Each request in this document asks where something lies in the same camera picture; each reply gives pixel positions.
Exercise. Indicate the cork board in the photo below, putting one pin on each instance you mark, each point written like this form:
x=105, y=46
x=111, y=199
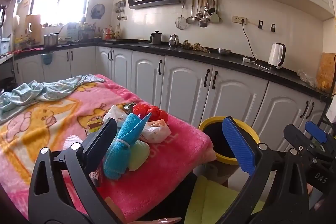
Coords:
x=326, y=69

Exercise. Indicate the red snack packet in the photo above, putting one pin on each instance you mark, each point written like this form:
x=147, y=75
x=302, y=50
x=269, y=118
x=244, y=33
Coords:
x=95, y=178

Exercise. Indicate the wooden cutting board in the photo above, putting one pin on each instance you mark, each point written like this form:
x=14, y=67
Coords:
x=35, y=29

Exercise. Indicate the white pleated paper liner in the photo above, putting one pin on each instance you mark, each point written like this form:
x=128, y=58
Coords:
x=73, y=140

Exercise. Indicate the wall knife rack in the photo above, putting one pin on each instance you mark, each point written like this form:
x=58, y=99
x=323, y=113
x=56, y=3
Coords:
x=120, y=7

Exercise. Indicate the steel ladle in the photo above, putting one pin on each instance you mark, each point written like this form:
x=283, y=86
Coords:
x=189, y=19

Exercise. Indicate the pale green spatula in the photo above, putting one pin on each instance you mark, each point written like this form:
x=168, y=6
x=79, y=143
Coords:
x=214, y=17

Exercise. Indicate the black kitchen countertop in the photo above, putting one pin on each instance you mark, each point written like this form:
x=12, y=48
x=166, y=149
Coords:
x=199, y=53

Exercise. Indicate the steel cooking pot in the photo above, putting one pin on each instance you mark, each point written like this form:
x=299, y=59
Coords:
x=50, y=40

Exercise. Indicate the blue scrubbing cloth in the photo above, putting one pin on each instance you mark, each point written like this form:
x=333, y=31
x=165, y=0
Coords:
x=123, y=134

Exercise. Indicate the pile of ginger roots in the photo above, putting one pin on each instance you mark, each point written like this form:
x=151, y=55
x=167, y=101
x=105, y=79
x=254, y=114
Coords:
x=194, y=46

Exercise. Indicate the small wall fan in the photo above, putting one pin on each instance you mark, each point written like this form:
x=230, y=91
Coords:
x=98, y=11

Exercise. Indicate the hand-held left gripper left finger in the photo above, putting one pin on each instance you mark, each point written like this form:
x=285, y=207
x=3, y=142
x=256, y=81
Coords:
x=101, y=140

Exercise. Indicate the pink printed blanket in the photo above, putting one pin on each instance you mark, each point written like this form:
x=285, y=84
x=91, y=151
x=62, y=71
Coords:
x=157, y=174

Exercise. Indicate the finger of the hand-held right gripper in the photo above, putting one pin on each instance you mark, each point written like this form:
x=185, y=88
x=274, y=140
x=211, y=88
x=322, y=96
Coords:
x=294, y=136
x=316, y=132

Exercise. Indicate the group of condiment bottles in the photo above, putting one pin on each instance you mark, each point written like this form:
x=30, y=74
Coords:
x=109, y=33

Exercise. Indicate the red plastic bag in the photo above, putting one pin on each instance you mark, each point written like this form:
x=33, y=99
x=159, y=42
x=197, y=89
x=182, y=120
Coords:
x=152, y=111

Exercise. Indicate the white electric kettle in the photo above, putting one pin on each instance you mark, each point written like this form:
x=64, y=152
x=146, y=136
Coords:
x=275, y=56

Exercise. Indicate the white plastic bag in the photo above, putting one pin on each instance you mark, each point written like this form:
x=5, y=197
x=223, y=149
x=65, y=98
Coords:
x=114, y=113

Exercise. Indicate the light blue cloth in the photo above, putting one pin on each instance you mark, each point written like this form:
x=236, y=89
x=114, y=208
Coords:
x=52, y=90

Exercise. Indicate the wall power socket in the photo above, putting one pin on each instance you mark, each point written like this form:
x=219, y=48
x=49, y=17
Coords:
x=239, y=19

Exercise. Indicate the white plastic storage box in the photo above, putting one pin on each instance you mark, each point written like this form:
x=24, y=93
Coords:
x=5, y=46

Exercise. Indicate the yellow bin with black bag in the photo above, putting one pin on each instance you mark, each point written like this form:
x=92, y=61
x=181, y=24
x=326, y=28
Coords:
x=210, y=134

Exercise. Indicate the dark green snack wrapper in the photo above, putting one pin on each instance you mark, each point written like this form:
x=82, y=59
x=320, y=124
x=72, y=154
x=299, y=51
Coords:
x=129, y=107

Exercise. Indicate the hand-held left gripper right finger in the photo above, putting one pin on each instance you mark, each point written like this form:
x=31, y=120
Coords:
x=237, y=145

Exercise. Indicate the blue hanging container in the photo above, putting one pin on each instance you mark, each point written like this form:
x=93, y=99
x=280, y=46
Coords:
x=47, y=59

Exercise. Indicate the clear plastic bag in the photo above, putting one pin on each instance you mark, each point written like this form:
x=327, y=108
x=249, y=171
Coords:
x=306, y=78

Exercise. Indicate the small steel bowl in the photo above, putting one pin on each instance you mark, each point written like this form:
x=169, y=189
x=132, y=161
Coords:
x=223, y=51

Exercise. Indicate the steel lidded canister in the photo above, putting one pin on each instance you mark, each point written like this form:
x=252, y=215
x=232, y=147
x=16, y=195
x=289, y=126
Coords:
x=173, y=40

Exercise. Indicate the white charger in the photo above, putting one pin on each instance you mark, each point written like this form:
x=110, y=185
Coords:
x=246, y=59

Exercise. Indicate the black wall hook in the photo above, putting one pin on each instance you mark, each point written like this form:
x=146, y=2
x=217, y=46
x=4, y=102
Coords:
x=260, y=25
x=273, y=27

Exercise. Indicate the person's left hand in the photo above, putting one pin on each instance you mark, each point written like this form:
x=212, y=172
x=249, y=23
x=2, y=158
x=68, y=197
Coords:
x=162, y=221

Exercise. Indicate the dark metal teapot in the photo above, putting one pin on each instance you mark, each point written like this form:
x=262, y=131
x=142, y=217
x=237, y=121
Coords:
x=155, y=38

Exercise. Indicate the green round scrubber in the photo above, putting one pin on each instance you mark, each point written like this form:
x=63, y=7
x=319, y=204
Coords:
x=139, y=155

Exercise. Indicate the yellow-green cloth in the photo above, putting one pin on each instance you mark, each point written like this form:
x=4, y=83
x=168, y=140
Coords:
x=218, y=200

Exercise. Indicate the white paper wrapper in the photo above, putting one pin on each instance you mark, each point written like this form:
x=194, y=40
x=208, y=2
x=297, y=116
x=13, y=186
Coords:
x=157, y=132

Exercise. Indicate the person's right hand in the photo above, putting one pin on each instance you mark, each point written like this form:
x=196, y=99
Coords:
x=319, y=209

